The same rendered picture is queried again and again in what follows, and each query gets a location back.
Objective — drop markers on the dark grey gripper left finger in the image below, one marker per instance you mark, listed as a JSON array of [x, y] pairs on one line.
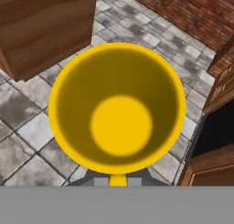
[[91, 179]]

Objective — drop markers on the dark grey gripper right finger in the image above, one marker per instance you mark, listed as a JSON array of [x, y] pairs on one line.
[[146, 179]]

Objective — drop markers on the yellow mug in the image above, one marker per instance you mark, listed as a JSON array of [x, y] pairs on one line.
[[121, 125]]

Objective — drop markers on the brown wooden cabinet with opening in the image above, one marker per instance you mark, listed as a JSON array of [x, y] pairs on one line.
[[213, 136]]

